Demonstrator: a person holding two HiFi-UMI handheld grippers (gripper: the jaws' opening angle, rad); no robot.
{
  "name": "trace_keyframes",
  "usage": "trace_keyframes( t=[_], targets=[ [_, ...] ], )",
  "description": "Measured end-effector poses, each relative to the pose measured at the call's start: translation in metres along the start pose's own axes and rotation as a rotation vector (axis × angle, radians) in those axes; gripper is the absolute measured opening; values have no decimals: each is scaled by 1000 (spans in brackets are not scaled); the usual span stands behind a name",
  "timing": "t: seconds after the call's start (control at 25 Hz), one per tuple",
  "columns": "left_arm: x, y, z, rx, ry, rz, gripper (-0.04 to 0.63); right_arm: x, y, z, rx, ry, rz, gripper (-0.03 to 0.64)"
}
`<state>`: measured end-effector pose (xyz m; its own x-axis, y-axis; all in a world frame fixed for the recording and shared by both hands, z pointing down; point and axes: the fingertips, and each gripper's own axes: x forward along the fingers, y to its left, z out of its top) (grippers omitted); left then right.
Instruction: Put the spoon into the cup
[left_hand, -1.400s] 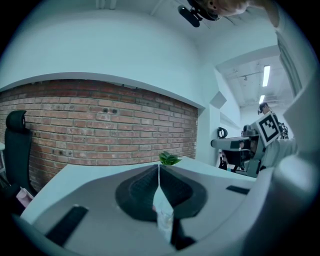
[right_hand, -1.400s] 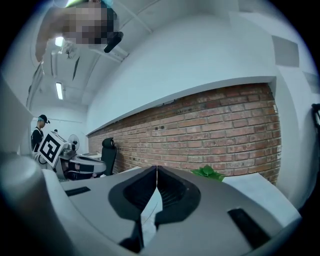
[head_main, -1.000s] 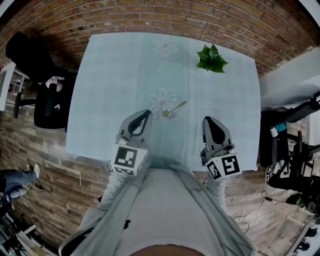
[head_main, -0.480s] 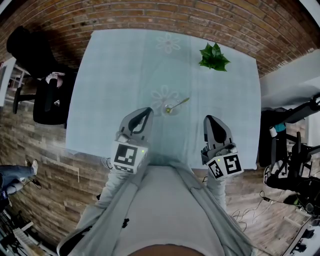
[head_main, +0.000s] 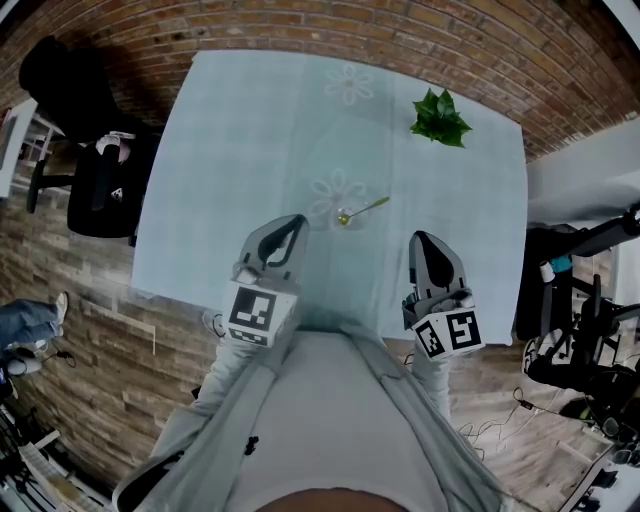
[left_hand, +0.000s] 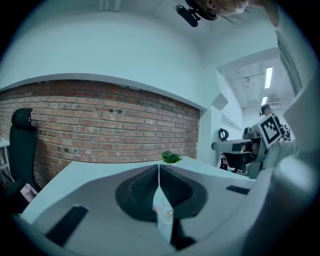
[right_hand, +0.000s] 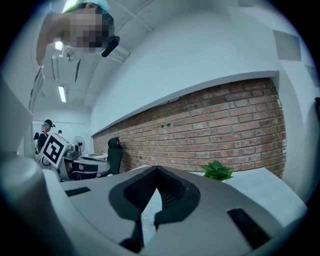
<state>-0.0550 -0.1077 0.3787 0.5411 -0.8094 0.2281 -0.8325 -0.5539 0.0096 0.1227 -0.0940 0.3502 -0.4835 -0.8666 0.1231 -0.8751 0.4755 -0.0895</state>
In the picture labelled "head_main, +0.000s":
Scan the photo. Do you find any white floor cable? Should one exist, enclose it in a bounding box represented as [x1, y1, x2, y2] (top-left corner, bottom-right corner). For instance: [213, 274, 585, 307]
[458, 387, 569, 464]

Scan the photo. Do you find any white side table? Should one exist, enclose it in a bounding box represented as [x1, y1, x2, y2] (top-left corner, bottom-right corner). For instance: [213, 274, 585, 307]
[524, 117, 640, 227]

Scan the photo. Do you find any green leafy plant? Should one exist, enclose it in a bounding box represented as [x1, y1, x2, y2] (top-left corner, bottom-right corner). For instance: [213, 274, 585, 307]
[409, 88, 474, 150]

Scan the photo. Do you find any person's white shirt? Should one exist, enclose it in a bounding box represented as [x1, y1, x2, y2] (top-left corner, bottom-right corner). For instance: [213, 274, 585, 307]
[219, 329, 451, 512]

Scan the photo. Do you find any golden green spoon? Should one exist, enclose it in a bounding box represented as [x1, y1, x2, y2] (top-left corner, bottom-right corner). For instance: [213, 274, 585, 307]
[337, 196, 391, 227]

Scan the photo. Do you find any person's right forearm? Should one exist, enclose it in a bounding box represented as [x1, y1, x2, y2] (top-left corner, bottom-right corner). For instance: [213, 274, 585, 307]
[409, 349, 454, 432]

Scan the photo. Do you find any person's grey jacket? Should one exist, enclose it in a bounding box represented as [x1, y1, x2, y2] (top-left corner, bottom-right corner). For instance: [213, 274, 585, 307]
[112, 324, 507, 512]

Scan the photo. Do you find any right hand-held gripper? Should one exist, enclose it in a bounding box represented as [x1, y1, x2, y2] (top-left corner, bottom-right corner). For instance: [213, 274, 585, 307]
[402, 230, 484, 361]

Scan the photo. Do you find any white desk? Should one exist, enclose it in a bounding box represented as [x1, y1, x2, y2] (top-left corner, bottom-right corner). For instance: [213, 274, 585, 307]
[0, 97, 40, 200]

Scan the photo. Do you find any light blue flowered tablecloth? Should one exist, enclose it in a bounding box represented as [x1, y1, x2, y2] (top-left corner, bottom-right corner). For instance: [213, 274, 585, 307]
[130, 49, 529, 347]

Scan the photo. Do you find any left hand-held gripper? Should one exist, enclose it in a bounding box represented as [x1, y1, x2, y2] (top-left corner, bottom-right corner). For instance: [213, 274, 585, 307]
[221, 213, 311, 350]

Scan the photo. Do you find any black chair with bag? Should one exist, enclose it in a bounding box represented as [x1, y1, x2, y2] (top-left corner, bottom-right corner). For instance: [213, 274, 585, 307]
[66, 131, 162, 247]

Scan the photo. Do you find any person's left forearm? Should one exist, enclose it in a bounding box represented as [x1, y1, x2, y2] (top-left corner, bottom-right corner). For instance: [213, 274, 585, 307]
[192, 337, 281, 426]

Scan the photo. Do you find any black office chair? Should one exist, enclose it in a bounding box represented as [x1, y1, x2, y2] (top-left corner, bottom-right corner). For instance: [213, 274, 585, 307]
[514, 203, 640, 399]

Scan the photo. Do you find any clear glass cup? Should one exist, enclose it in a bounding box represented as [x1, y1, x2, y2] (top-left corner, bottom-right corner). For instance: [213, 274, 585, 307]
[327, 192, 369, 233]

